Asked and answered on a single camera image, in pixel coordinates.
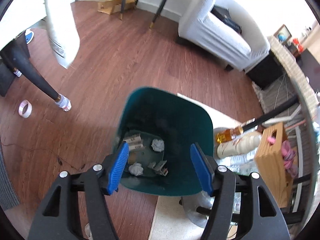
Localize white plastic bottle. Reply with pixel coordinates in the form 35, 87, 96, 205
216, 134, 261, 159

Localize grey armchair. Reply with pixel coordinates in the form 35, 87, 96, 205
178, 0, 270, 71

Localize dark green trash bin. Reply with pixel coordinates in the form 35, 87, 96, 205
112, 87, 214, 196

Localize framed picture on desk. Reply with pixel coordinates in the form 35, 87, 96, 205
274, 24, 292, 45

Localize wooden crate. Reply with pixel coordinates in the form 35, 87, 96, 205
254, 122, 293, 208

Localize dark grey floor mat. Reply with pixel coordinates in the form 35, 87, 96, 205
0, 147, 20, 211

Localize patterned white tablecloth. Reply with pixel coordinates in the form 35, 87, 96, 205
44, 0, 80, 69

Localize tape roll on floor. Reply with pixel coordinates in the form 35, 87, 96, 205
18, 100, 33, 119

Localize beige fringed desk cloth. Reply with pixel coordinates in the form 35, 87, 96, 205
267, 36, 319, 120

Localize amber glass bottle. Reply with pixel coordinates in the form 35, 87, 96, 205
216, 126, 244, 144

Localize black handbag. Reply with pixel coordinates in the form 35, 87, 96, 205
211, 5, 242, 34

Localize cardboard box on floor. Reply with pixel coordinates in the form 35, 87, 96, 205
98, 0, 136, 15

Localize black table leg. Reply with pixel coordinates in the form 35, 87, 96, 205
1, 40, 72, 112

